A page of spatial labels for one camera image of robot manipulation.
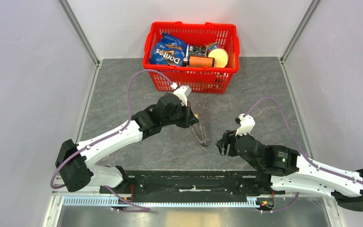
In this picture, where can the blue Doritos chip bag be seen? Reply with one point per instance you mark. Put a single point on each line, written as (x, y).
(169, 51)

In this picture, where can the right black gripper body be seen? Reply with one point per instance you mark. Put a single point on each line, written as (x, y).
(247, 135)

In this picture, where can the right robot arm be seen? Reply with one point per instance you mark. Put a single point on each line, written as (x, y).
(280, 169)

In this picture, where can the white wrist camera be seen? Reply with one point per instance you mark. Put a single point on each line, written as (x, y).
(181, 92)
(246, 124)

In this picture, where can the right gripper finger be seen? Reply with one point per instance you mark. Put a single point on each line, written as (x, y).
(225, 140)
(223, 150)

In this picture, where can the orange can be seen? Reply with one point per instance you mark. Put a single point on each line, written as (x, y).
(201, 62)

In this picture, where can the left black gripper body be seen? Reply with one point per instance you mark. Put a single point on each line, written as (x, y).
(181, 116)

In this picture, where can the dark printed snack packet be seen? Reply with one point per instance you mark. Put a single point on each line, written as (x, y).
(193, 50)

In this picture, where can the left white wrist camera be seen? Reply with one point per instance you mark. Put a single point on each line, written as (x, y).
(181, 92)

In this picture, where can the slotted metal cable duct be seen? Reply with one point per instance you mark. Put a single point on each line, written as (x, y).
(113, 201)

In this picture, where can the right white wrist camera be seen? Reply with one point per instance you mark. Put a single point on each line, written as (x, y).
(246, 124)

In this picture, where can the aluminium frame post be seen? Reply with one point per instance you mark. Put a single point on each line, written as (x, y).
(79, 31)
(300, 29)

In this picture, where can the left aluminium frame post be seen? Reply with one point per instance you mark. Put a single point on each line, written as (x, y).
(79, 31)

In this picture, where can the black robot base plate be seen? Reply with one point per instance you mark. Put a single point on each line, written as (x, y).
(194, 185)

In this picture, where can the red plastic shopping basket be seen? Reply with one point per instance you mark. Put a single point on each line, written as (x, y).
(200, 80)

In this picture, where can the round yellow lid container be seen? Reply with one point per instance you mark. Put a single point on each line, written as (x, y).
(220, 56)

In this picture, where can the right aluminium frame post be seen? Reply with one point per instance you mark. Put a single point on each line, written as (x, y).
(300, 29)

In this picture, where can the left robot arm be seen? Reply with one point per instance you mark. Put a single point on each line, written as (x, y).
(75, 161)

